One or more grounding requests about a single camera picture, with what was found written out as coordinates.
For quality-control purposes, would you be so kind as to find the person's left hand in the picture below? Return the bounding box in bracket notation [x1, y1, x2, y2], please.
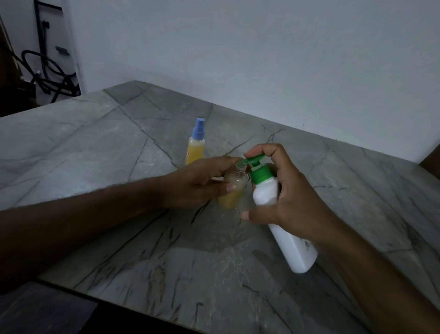
[160, 155, 243, 211]

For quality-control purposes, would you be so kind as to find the person's right hand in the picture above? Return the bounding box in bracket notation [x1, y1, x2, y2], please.
[240, 143, 340, 247]

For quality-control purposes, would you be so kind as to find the small clear bottle red label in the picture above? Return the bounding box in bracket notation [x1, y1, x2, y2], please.
[185, 137, 206, 166]

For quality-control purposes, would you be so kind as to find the large white bottle green pump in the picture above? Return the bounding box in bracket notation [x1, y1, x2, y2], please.
[238, 154, 319, 274]

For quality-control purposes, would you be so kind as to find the small clear bottle white cap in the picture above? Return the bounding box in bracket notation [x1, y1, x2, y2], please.
[217, 161, 249, 210]

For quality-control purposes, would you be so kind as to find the blue spray cap with tube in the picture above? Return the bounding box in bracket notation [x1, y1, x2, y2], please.
[192, 118, 206, 142]

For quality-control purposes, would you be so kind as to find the person's left forearm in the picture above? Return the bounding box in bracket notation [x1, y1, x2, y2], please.
[0, 178, 169, 293]

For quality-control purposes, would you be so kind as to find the person's right forearm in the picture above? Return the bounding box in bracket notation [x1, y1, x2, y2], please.
[319, 222, 440, 334]

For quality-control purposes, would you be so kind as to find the brown wooden door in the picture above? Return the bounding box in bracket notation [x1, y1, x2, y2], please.
[419, 144, 440, 180]

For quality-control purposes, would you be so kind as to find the black coiled hose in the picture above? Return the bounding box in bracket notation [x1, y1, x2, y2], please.
[9, 50, 82, 105]

